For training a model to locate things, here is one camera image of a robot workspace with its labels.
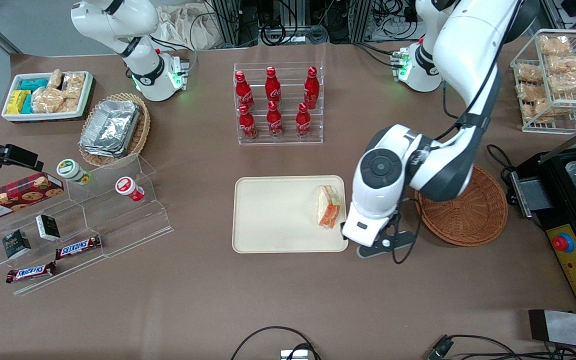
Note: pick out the silver connector block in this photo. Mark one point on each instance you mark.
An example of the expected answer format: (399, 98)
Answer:
(294, 355)

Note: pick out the beige cloth bag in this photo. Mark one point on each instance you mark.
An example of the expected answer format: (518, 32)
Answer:
(183, 27)

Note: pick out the white rectangular snack bin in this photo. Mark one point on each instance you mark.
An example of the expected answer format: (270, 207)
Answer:
(43, 117)

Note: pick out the green lid yogurt cup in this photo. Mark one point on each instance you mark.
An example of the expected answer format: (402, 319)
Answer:
(70, 170)

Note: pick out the clear bag of pastry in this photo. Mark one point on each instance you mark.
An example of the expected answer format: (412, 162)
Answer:
(529, 73)
(538, 110)
(568, 64)
(555, 45)
(570, 82)
(530, 91)

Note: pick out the brown chocolate bar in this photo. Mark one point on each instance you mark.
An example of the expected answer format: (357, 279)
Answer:
(78, 247)
(31, 272)

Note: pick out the red emergency stop button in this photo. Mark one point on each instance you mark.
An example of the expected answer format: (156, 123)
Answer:
(563, 243)

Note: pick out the triangular sandwich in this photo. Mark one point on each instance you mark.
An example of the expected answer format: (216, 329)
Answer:
(329, 207)

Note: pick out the round brown wicker basket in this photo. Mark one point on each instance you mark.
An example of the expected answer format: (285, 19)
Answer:
(473, 220)

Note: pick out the stacked aluminium foil trays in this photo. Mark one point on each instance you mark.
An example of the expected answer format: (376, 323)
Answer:
(110, 127)

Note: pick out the red lid yogurt cup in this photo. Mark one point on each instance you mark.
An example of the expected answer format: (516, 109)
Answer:
(127, 187)

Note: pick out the yellow snack pack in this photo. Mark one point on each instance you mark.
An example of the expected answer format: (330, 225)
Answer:
(17, 101)

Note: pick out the grey flat sheet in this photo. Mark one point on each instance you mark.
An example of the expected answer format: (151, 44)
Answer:
(568, 329)

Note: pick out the red cola bottle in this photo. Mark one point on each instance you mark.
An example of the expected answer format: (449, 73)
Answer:
(275, 121)
(272, 87)
(247, 124)
(311, 89)
(303, 122)
(243, 92)

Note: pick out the black sealing machine yellow panel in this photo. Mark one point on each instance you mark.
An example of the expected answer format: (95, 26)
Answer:
(553, 220)

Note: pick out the beige rectangular tray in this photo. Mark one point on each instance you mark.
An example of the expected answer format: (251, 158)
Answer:
(278, 215)

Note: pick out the clear acrylic bottle rack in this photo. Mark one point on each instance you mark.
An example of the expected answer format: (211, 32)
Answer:
(288, 140)

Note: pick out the oval light wicker basket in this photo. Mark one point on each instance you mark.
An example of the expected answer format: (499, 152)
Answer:
(143, 130)

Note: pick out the red tartan cookie box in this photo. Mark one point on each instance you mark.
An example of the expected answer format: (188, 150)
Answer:
(15, 197)

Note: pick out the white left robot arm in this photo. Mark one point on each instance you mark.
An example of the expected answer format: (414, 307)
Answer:
(468, 40)

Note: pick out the small teal snack pack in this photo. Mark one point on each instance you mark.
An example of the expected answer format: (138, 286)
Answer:
(27, 104)

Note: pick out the clear acrylic step display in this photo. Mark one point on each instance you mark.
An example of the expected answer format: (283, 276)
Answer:
(128, 225)

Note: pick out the small black carton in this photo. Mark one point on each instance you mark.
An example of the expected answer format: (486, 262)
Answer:
(16, 244)
(48, 227)

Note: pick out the clear bag of crackers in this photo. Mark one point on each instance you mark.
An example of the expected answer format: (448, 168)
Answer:
(74, 85)
(47, 100)
(55, 79)

